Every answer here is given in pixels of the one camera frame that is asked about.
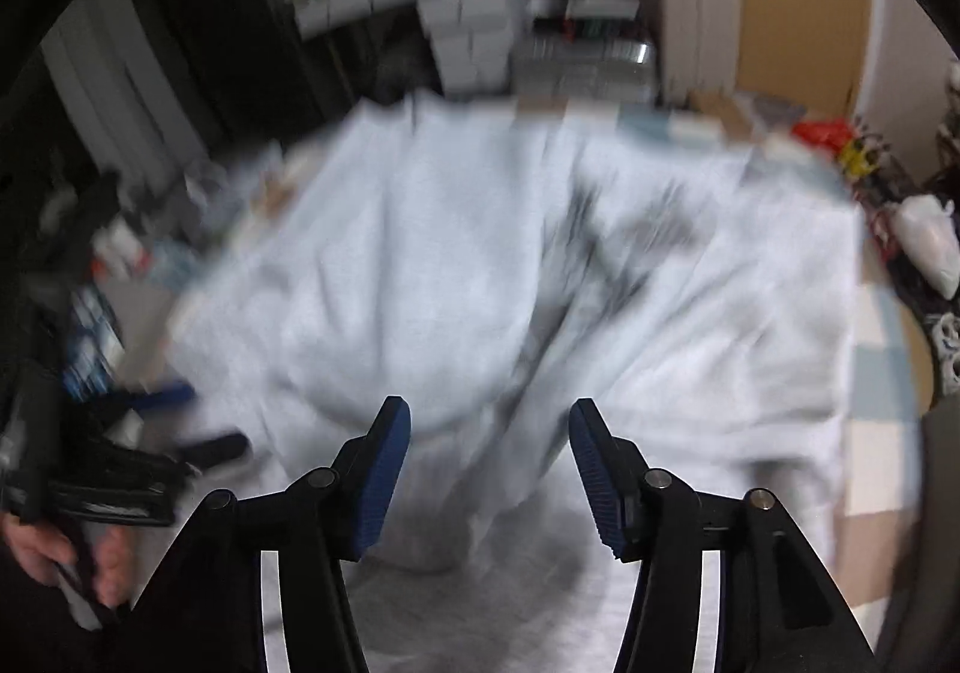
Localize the black cabinet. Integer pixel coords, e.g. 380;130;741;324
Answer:
127;0;451;145

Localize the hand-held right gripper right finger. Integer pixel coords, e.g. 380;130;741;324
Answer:
568;397;880;673

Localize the white stuffed plastic bag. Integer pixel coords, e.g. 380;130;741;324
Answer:
895;193;960;304

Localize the pile of colourful packets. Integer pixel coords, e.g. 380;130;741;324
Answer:
58;253;190;405

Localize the person's left hand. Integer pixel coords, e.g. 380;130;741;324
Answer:
4;515;137;612

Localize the black box with red trim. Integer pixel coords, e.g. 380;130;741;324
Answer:
562;0;643;41

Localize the brown blue checked blanket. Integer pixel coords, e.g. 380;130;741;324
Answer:
510;91;938;673

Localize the pile of mixed clutter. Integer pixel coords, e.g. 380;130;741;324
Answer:
791;61;960;404

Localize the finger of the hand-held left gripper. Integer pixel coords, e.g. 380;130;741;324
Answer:
112;380;197;419
176;433;251;470

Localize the stack of white boxes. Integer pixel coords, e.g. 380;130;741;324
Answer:
289;0;526;98

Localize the white knit sweater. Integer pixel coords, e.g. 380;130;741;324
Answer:
169;91;863;673

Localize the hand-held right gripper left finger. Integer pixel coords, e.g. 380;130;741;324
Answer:
131;395;413;673

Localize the white low cabinet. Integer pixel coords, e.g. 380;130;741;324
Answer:
651;0;743;109

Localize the open cardboard box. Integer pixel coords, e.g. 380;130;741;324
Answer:
685;89;812;143

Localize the silver suitcase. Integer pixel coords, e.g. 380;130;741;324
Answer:
514;35;658;105

